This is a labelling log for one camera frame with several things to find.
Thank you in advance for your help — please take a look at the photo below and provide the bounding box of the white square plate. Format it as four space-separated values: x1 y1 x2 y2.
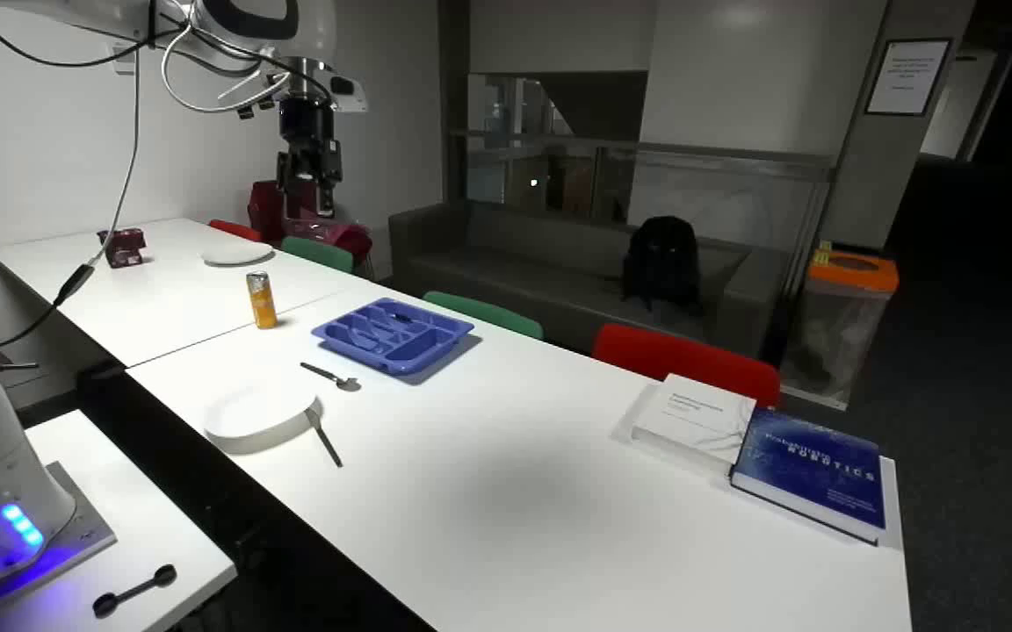
199 390 327 458

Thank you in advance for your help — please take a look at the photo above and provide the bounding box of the bin with orange lid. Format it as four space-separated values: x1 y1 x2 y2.
779 244 903 416

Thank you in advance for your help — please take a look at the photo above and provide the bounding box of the dark red bag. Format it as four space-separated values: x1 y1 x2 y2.
246 175 375 267

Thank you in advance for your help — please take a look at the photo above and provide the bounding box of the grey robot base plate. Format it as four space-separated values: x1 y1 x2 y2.
0 458 121 619

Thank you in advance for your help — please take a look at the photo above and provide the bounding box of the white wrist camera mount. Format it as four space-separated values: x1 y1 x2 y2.
250 63 374 120

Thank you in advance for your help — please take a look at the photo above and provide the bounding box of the blue book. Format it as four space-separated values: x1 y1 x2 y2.
727 404 893 549

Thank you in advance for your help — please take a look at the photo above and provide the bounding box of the robot cable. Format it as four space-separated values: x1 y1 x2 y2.
0 45 148 416

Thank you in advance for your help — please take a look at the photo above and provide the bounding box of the orange drink can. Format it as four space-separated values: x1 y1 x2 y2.
244 272 281 335

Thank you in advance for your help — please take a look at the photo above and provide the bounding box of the red chair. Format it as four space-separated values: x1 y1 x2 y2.
589 320 784 411
204 216 270 245

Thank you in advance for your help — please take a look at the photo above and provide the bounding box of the black knife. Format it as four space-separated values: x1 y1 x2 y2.
308 406 347 472

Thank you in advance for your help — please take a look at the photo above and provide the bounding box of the glass railing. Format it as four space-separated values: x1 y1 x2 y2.
457 127 835 255

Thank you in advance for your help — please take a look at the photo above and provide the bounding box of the grey sofa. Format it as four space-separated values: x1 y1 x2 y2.
387 196 807 362

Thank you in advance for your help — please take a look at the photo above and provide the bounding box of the metal spoon with black handle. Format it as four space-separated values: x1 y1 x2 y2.
299 359 367 396

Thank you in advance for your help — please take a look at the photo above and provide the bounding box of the small dark red object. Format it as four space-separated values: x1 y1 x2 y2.
99 226 150 272

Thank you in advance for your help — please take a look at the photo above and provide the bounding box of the framed wall notice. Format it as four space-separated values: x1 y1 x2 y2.
865 36 957 120

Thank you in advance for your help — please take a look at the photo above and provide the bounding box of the green chair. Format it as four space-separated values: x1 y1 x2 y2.
278 235 358 273
417 288 550 344

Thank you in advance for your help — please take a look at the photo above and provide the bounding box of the black dumbbell shaped tool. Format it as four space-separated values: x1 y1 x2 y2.
92 563 178 623

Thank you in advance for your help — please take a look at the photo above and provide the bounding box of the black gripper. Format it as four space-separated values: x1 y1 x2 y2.
273 94 347 220

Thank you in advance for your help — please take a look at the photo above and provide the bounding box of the blue plastic cutlery tray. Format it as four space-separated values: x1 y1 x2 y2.
308 296 486 385

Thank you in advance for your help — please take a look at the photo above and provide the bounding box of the black backpack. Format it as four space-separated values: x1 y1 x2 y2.
618 216 703 313

